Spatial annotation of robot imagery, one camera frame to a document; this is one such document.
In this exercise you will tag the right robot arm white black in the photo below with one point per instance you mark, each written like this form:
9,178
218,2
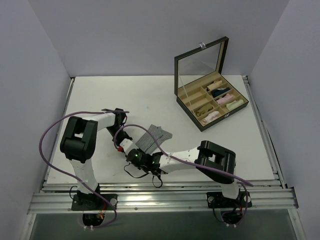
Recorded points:
216,162

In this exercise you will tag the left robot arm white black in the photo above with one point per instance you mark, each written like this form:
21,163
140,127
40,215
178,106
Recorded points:
78,144

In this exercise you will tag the navy rolled underwear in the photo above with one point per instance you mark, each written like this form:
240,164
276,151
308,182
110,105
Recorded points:
219,91

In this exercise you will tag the tan rolled underwear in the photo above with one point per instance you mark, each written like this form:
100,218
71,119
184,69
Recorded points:
204,109

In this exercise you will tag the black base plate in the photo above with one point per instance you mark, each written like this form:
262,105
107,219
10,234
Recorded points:
215,200
81,204

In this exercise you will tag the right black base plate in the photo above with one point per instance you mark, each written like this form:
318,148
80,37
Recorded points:
215,200

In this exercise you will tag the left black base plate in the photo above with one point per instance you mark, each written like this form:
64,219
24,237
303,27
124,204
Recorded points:
81,204

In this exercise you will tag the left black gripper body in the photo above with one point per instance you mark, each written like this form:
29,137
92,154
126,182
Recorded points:
125,136

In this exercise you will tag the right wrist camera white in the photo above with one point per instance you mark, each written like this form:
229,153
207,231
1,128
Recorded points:
126,146

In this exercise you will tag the light pink rolled underwear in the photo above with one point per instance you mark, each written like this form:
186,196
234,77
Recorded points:
210,117

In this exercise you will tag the grey striped underwear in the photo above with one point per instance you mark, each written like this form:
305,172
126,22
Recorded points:
146,142

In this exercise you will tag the beige rolled underwear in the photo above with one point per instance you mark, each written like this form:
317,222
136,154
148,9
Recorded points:
214,85

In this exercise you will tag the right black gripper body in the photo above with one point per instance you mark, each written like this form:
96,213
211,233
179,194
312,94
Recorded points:
130,155

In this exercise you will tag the pale green rolled underwear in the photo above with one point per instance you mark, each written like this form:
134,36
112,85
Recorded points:
233,105

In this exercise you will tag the aluminium mounting rail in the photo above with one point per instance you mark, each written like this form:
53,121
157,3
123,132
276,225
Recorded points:
171,197

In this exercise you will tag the black compartment storage box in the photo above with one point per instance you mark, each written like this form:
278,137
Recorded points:
194,70

